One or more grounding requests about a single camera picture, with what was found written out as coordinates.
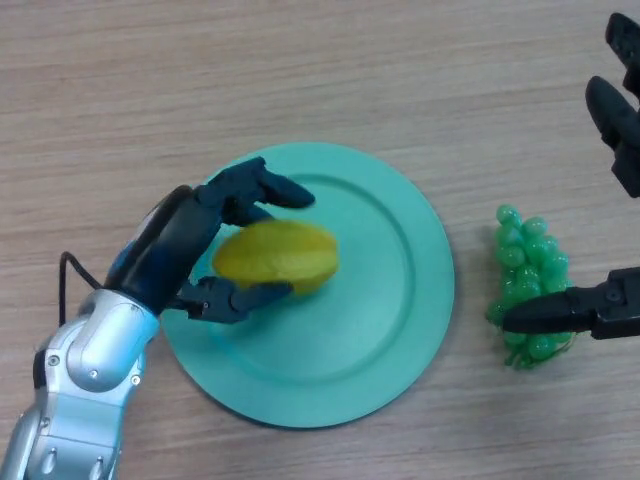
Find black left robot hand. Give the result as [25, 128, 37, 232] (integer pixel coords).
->
[104, 156, 317, 326]

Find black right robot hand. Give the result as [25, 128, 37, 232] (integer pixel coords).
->
[501, 12, 640, 342]

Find yellow starfruit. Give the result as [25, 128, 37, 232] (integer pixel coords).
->
[213, 219, 341, 297]

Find green round plate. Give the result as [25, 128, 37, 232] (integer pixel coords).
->
[159, 143, 457, 431]

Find green grape bunch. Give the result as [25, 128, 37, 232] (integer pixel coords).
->
[485, 203, 574, 372]

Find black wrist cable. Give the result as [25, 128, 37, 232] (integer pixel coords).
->
[58, 250, 105, 327]

